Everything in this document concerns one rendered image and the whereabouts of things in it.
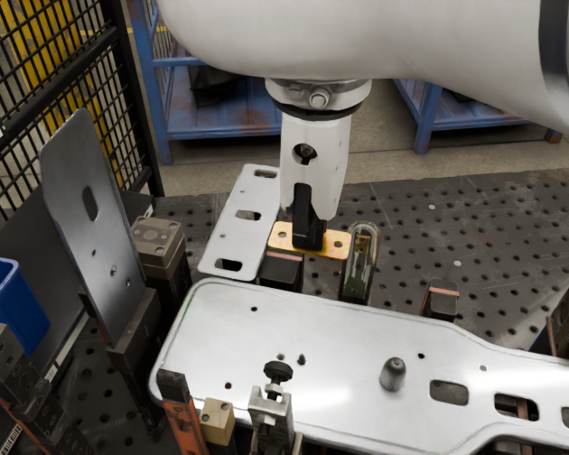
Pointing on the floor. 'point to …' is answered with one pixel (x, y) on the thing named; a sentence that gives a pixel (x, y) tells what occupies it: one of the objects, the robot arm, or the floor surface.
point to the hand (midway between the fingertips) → (310, 224)
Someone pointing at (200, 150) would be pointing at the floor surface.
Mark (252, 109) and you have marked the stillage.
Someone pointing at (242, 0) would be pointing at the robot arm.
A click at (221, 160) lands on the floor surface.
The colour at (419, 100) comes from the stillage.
